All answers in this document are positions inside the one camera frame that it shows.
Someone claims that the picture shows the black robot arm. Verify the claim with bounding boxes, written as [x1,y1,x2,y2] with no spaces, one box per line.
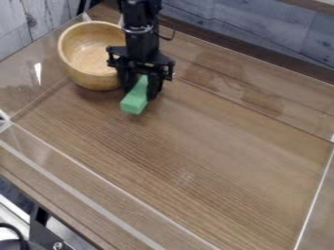
[106,0,177,101]

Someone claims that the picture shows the clear acrylic tray wall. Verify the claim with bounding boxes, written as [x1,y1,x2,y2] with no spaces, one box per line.
[0,12,334,250]

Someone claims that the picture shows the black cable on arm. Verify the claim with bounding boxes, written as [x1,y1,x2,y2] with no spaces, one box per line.
[157,22,178,42]

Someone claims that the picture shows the black cable lower left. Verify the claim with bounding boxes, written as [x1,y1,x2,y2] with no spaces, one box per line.
[0,222,31,250]

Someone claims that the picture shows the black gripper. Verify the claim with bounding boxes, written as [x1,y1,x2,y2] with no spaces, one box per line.
[106,27,176,101]

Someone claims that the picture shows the green rectangular stick block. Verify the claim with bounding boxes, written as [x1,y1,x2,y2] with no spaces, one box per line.
[121,76,148,115]

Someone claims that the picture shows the wooden bowl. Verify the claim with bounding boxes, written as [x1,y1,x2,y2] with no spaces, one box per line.
[58,21,126,91]

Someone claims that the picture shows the black table leg bracket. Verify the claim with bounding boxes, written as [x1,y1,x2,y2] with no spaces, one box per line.
[29,206,75,250]

